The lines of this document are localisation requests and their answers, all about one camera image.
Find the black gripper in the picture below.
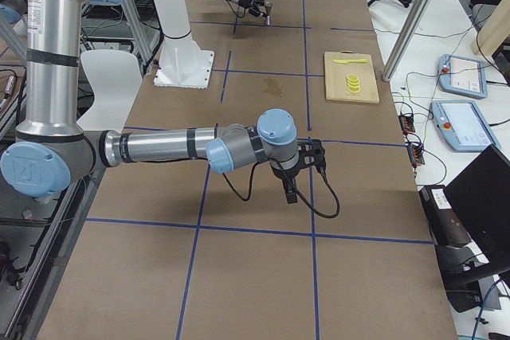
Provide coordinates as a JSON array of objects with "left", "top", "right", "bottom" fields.
[
  {"left": 270, "top": 139, "right": 327, "bottom": 204},
  {"left": 237, "top": 0, "right": 273, "bottom": 18}
]

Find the steel jigger measuring cup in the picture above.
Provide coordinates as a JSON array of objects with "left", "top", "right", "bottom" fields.
[{"left": 265, "top": 3, "right": 272, "bottom": 25}]

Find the yellow plastic knife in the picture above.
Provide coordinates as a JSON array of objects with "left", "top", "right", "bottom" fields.
[{"left": 332, "top": 58, "right": 368, "bottom": 64}]

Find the bamboo cutting board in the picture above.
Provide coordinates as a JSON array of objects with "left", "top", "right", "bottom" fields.
[{"left": 324, "top": 52, "right": 379, "bottom": 104}]

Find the white plastic chair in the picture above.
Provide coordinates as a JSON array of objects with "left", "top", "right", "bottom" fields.
[{"left": 77, "top": 49, "right": 143, "bottom": 132}]

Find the black box device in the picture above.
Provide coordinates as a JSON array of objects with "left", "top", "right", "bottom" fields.
[{"left": 419, "top": 185, "right": 471, "bottom": 248}]

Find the near teach pendant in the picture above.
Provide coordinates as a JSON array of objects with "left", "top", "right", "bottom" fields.
[{"left": 430, "top": 100, "right": 501, "bottom": 153}]

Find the teach pendant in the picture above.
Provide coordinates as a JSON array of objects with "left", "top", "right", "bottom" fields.
[
  {"left": 438, "top": 54, "right": 488, "bottom": 100},
  {"left": 430, "top": 100, "right": 501, "bottom": 153}
]

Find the black monitor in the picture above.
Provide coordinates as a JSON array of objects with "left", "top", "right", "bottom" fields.
[{"left": 444, "top": 145, "right": 509, "bottom": 282}]

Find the far teach pendant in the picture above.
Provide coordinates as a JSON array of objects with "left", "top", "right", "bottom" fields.
[{"left": 438, "top": 54, "right": 488, "bottom": 100}]

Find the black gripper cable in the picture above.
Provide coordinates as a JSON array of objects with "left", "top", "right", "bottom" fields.
[{"left": 221, "top": 156, "right": 342, "bottom": 221}]

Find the aluminium frame post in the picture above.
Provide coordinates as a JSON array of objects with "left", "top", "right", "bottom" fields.
[{"left": 382, "top": 0, "right": 430, "bottom": 82}]

